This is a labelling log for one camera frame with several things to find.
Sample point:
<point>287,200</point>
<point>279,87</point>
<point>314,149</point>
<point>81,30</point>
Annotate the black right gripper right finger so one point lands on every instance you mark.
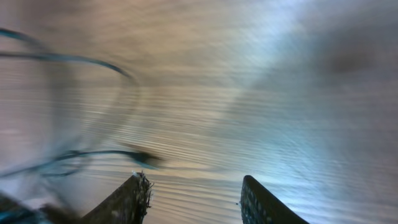
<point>260,206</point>

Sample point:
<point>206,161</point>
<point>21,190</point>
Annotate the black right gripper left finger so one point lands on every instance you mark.
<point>128,204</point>

